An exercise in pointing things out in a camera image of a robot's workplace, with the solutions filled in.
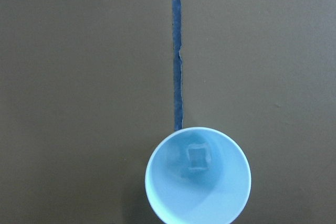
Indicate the ice cube in cup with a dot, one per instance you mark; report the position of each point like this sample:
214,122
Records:
199,157

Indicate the light blue cup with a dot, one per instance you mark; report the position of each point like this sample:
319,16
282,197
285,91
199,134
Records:
217,195

